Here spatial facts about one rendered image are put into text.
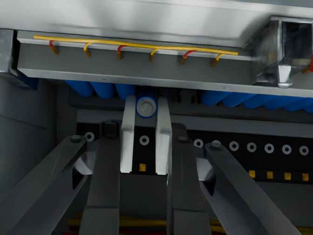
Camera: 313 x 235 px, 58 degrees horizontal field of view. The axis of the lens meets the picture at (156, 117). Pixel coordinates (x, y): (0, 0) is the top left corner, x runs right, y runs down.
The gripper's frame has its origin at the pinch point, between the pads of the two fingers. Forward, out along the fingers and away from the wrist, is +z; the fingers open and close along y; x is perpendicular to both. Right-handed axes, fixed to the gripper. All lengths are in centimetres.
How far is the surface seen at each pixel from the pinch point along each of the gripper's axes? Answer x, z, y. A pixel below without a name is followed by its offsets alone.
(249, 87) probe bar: 3.7, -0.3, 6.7
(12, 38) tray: 5.6, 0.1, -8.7
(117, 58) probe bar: 4.9, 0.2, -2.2
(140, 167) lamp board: -8.3, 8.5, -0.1
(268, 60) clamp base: 6.0, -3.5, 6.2
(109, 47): 5.5, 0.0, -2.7
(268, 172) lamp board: -8.1, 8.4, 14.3
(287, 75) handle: 5.4, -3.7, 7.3
